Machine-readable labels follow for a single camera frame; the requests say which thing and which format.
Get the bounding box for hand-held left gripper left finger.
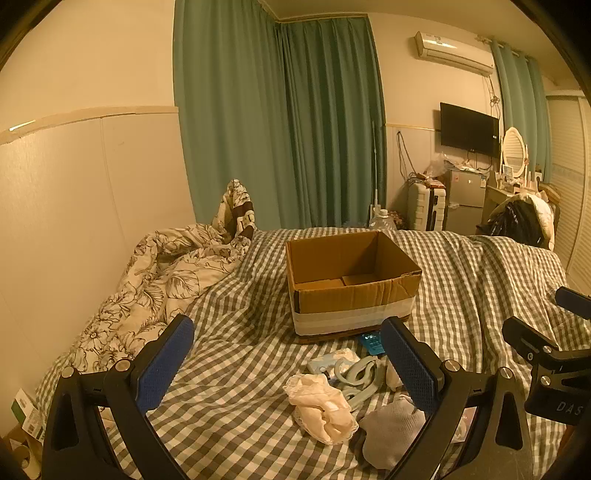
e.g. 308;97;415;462
42;315;195;480

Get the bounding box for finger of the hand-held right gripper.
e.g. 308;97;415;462
555;286;591;319
502;316;561;370

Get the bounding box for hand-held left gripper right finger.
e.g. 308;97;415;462
379;316;550;480

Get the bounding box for small white cloth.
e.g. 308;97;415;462
385;360;408;393

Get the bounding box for blue packet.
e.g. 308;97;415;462
358;331;386;358

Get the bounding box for pale blue plastic hanger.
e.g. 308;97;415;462
332;355;389;411

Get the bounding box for cardboard box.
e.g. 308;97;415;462
285;231;423;344

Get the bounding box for cream lace cloth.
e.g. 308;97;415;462
283;373;360;446

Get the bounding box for green checked bed sheet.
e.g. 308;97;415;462
34;226;573;480

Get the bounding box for floral quilt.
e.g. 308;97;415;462
76;222;252;374

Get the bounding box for black garment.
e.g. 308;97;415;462
475;196;548;250

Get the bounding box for cream padded jacket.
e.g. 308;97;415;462
512;193;556;243

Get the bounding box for white louvred wardrobe door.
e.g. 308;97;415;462
545;92;591;296

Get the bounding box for white dressing table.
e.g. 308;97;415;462
482;173;548;222

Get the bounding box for green white carton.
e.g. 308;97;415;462
10;388;47;444

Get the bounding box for large clear water bottle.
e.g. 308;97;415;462
368;209;398;232

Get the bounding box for small grey fridge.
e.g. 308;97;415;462
444;167;488;235

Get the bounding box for white ribbed suitcase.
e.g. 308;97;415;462
406;181;448;232

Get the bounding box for white oval mirror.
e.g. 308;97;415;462
501;128;528;178

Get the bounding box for brown white patterned pillow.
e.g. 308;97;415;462
210;179;257;241

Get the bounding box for clear plastic bag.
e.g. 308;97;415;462
425;152;451;180

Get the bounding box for white mop stick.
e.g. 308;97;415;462
369;120;381;217

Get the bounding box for green curtain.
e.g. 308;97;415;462
276;16;389;229
489;39;553;183
172;0;296;230

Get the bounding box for white air conditioner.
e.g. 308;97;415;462
413;31;496;76

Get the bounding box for black wall television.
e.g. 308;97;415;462
440;102;501;157

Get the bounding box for hanging wall cables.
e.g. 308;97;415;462
396;130;419;182

